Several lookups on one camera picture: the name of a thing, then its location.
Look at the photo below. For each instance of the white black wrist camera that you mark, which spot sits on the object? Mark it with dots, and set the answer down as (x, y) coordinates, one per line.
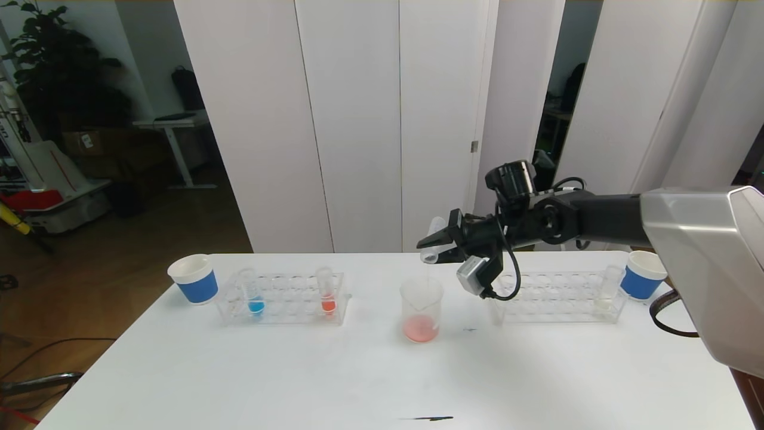
(474, 275)

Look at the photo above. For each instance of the graduated clear plastic test tube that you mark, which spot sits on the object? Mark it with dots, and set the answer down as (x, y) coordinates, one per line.
(439, 224)

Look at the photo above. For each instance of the brown cardboard box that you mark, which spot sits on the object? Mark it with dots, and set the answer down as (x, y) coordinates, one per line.
(107, 145)

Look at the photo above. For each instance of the clear plastic test tube rack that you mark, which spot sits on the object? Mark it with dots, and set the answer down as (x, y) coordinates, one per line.
(555, 301)
(286, 300)

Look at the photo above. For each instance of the white printed column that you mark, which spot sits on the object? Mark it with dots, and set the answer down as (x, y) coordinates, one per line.
(15, 119)

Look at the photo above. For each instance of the white machine housing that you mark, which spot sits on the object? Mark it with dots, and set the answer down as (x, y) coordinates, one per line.
(65, 209)

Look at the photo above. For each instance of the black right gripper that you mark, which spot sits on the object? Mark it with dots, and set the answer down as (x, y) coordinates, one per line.
(457, 227)

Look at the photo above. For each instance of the clear glass beaker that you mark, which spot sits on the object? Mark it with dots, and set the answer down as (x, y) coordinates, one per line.
(421, 329)

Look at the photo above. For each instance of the dark green potted plant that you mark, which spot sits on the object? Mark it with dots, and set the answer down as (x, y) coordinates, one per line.
(59, 77)

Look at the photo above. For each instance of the test tube with red liquid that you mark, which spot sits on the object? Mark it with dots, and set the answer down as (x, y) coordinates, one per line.
(327, 306)

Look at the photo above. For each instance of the grey metal floor leg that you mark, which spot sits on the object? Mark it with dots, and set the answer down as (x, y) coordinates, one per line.
(48, 382)

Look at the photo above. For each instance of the blue white paper cup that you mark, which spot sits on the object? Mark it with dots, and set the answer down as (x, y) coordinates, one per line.
(640, 285)
(197, 289)

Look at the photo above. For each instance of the black backpack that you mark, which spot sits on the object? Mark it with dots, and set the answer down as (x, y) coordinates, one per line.
(187, 88)

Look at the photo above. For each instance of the white office desk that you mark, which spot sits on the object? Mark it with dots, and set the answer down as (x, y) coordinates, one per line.
(173, 124)

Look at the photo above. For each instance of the small black floor box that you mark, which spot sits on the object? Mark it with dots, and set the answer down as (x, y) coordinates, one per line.
(8, 282)

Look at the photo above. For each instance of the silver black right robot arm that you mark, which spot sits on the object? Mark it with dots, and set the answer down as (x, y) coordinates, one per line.
(609, 218)

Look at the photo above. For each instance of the test tube with blue liquid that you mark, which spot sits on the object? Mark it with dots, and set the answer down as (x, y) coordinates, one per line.
(256, 307)

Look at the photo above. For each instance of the test tube with pale liquid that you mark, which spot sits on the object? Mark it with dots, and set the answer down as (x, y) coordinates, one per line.
(603, 303)

